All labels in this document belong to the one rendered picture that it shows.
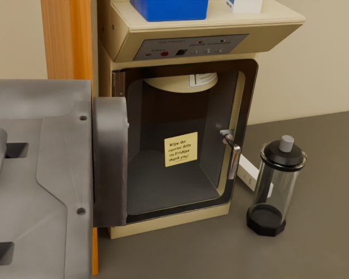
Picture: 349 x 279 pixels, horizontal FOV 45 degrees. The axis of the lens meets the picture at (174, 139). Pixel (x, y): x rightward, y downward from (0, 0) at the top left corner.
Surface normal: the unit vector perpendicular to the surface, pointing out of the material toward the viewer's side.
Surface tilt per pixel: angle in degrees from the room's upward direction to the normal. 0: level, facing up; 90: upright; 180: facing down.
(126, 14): 0
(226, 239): 0
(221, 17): 0
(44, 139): 12
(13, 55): 90
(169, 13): 90
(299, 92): 90
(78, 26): 90
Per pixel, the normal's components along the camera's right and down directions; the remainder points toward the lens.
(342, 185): 0.08, -0.83
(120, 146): 0.17, 0.29
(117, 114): 0.14, -0.45
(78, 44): 0.36, 0.54
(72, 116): 0.11, -0.69
